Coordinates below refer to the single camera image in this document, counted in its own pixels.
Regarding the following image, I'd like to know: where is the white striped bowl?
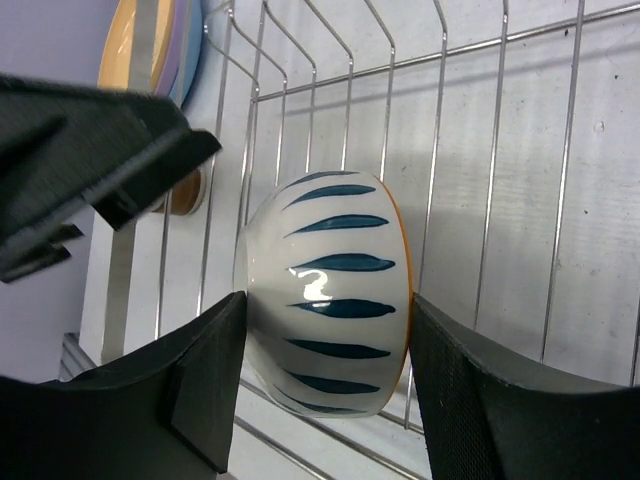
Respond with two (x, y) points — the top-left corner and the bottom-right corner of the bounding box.
(233, 171), (413, 418)

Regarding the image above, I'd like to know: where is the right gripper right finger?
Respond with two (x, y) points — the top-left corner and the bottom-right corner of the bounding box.
(410, 295), (639, 479)

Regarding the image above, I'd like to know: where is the yellow plate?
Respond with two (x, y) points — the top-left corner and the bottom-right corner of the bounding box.
(95, 0), (177, 94)

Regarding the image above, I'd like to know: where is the white brown cup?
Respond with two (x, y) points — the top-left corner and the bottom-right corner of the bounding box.
(151, 168), (208, 216)

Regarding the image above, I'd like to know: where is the wire dish rack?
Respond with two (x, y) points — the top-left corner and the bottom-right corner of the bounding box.
(99, 0), (640, 480)

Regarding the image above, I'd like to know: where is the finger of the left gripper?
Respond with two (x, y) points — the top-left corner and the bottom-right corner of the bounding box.
(1, 75), (221, 283)

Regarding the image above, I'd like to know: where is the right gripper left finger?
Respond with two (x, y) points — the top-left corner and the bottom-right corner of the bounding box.
(1, 292), (246, 479)

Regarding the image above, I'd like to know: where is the blue plate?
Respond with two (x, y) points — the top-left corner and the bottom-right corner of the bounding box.
(166, 1), (203, 99)

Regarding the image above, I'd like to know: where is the purple plate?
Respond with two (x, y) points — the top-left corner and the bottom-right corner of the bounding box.
(154, 0), (190, 96)

